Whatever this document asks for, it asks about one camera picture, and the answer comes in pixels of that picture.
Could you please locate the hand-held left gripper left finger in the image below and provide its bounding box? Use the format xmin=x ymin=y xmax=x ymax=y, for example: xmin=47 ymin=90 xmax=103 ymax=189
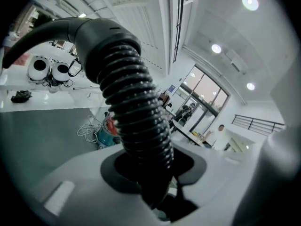
xmin=30 ymin=142 xmax=259 ymax=226

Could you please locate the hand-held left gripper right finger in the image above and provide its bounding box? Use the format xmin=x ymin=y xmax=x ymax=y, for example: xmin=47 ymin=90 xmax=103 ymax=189
xmin=231 ymin=125 xmax=300 ymax=226

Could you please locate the black vacuum hose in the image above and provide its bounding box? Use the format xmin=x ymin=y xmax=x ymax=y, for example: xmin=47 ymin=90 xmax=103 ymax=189
xmin=2 ymin=17 xmax=175 ymax=210

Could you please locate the red-topped vacuum cleaner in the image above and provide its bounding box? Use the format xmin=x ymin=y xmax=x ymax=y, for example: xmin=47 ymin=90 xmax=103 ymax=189
xmin=97 ymin=111 xmax=122 ymax=148

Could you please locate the black metal railing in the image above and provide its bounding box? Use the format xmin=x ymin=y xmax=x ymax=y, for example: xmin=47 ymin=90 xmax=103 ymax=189
xmin=232 ymin=113 xmax=286 ymax=137

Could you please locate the white curved counter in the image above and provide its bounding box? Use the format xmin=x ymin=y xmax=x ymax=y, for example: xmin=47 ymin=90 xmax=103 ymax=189
xmin=0 ymin=40 xmax=107 ymax=114

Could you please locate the grey metal wand tube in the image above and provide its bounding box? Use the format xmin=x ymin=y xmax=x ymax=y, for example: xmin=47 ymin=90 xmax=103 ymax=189
xmin=72 ymin=85 xmax=100 ymax=90

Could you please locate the glass entrance door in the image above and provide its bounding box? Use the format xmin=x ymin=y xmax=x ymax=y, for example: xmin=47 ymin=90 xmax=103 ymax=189
xmin=174 ymin=65 xmax=230 ymax=136

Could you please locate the black crumpled bag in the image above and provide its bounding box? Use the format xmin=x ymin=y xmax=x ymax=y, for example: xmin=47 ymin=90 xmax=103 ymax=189
xmin=10 ymin=90 xmax=32 ymax=104

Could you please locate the white round device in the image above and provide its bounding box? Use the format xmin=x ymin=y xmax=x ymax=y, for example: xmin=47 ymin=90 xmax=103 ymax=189
xmin=27 ymin=55 xmax=50 ymax=82
xmin=50 ymin=61 xmax=71 ymax=82

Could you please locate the white air conditioner unit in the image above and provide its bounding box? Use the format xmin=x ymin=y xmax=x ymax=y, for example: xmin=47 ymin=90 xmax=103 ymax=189
xmin=225 ymin=49 xmax=249 ymax=73

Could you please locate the white power cord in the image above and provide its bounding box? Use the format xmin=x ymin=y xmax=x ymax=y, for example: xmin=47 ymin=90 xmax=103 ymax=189
xmin=77 ymin=114 xmax=104 ymax=142

